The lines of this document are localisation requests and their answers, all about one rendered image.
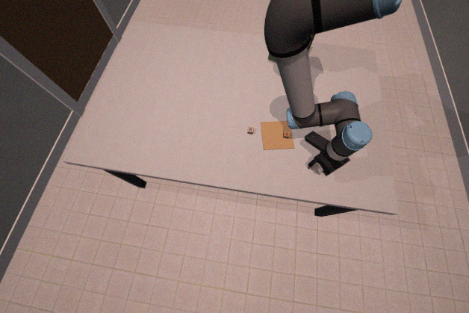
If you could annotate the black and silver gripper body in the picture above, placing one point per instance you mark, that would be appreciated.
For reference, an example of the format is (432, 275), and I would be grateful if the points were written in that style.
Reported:
(331, 166)

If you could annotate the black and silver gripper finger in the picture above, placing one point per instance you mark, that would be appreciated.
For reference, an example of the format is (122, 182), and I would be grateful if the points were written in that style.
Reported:
(315, 167)

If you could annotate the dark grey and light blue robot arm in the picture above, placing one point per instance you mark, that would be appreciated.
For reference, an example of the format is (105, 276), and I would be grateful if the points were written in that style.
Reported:
(288, 28)

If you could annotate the tan flat mat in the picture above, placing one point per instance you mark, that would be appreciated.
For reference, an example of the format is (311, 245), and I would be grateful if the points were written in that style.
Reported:
(272, 135)

